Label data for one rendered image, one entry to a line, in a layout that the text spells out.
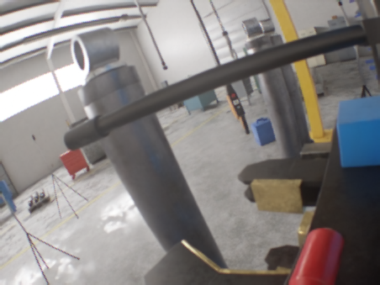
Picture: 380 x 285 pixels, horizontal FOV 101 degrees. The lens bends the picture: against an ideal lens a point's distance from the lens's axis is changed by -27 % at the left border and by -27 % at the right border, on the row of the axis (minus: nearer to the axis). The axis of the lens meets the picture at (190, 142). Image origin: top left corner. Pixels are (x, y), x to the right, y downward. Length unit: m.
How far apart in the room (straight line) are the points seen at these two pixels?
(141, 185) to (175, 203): 0.13
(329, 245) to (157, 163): 0.53
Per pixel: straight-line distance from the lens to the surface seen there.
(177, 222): 0.75
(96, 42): 0.70
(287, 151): 1.88
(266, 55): 0.18
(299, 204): 0.64
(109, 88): 0.64
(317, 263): 0.27
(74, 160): 7.51
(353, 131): 0.47
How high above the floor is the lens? 1.35
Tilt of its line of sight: 15 degrees down
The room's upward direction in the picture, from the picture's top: 23 degrees counter-clockwise
